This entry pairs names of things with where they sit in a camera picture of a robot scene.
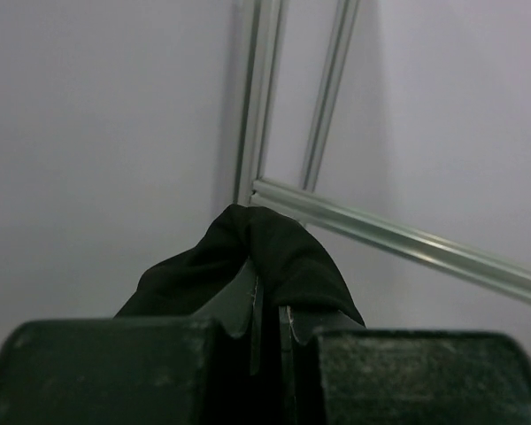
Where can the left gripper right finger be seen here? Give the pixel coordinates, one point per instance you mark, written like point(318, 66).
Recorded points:
point(336, 372)

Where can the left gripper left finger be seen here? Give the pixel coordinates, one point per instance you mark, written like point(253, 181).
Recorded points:
point(194, 369)

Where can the black trousers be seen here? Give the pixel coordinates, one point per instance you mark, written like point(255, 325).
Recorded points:
point(292, 264)

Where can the aluminium hanging rail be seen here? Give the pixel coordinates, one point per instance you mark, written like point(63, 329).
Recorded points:
point(456, 259)

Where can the left aluminium frame post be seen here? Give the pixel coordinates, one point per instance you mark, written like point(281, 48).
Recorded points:
point(265, 52)

